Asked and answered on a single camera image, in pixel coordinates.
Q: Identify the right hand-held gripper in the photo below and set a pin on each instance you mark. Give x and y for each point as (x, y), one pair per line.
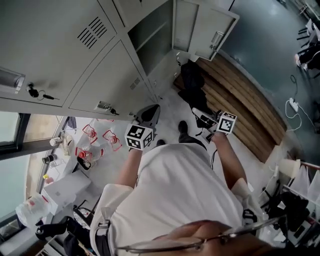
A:
(226, 123)

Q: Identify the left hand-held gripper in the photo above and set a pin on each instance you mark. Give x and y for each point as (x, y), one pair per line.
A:
(137, 137)

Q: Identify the grey metal locker cabinet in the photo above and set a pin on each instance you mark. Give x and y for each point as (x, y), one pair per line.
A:
(62, 62)

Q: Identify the person's left forearm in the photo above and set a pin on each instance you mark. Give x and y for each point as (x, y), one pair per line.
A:
(130, 167)

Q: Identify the person's right forearm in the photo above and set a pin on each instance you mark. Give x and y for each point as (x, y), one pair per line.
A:
(228, 160)

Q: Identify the grey open locker door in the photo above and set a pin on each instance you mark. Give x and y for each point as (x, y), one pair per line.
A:
(215, 22)

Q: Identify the person's right black shoe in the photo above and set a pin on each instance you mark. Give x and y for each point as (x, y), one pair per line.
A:
(183, 127)

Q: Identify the person's black shoe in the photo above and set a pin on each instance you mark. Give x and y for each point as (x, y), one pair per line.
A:
(183, 127)
(160, 143)

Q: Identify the person's left black shoe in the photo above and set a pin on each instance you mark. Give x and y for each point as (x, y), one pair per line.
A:
(160, 143)

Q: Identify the person's black trousers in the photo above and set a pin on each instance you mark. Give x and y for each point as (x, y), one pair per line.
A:
(192, 142)

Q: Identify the wooden slatted platform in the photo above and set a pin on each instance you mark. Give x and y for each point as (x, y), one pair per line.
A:
(237, 105)

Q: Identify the black key bunch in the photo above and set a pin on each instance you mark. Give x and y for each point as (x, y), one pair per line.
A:
(35, 91)
(112, 110)

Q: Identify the grey cloth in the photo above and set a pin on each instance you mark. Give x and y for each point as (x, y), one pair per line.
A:
(72, 122)

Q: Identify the small black waste bin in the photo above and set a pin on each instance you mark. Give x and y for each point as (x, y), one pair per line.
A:
(86, 164)

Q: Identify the person's white shirt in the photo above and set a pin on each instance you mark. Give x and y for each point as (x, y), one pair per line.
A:
(175, 195)

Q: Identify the beige bag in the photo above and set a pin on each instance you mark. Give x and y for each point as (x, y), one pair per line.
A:
(67, 145)

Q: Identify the white power strip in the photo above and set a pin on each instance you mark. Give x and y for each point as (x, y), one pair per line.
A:
(293, 105)

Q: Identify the glass jar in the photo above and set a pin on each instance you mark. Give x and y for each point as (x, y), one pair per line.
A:
(55, 141)

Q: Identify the white paper cup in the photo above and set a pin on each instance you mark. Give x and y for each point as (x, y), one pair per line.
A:
(290, 168)

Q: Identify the small clear bottle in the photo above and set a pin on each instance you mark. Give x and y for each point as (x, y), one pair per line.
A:
(57, 163)

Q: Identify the white cardboard box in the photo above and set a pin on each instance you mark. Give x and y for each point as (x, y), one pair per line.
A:
(67, 190)

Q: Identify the person's face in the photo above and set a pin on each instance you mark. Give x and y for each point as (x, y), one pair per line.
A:
(200, 228)

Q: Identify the black stool with patterned seat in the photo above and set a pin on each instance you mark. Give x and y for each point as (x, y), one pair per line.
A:
(82, 216)

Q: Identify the person's thin-framed eyeglasses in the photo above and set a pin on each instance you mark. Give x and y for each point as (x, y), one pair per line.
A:
(203, 242)

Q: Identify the black framed window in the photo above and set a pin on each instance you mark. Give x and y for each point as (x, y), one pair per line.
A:
(10, 130)

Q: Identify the black office chair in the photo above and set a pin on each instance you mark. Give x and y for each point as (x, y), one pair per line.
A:
(55, 230)

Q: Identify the large clear plastic water bottle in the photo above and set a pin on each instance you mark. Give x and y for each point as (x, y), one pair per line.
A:
(32, 210)

